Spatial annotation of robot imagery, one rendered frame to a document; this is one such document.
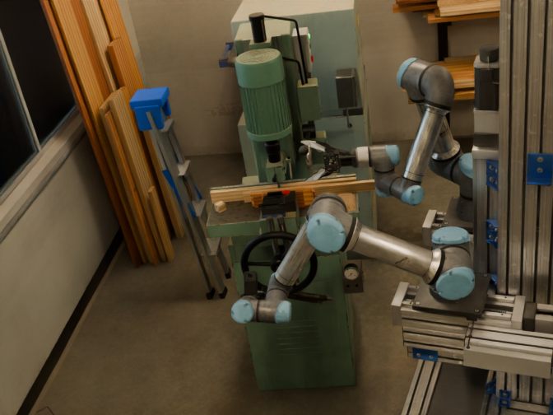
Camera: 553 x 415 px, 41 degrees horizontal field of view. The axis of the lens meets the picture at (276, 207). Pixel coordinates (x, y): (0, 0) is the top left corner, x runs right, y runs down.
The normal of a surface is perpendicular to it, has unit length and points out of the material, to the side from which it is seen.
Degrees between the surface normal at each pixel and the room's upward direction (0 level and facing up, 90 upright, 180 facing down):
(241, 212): 0
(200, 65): 90
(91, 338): 0
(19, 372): 90
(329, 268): 90
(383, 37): 90
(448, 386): 0
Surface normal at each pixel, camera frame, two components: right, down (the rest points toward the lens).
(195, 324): -0.15, -0.85
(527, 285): -0.37, 0.51
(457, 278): 0.00, 0.56
